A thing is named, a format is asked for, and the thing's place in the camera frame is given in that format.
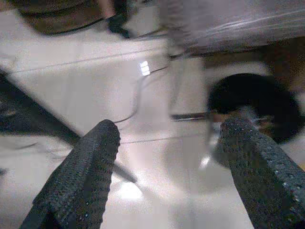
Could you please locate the black metal leg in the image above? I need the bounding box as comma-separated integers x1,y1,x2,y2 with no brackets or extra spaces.
0,69,139,184

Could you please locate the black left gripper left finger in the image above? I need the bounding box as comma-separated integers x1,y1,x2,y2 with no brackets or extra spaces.
19,119,121,229

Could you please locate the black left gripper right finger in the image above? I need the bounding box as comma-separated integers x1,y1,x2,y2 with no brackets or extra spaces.
219,116,305,229

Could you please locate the black rubbish bin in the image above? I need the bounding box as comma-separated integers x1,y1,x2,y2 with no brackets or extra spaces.
207,73,301,145

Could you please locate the thin dark floor cable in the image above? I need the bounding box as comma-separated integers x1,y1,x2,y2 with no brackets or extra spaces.
113,66,168,125

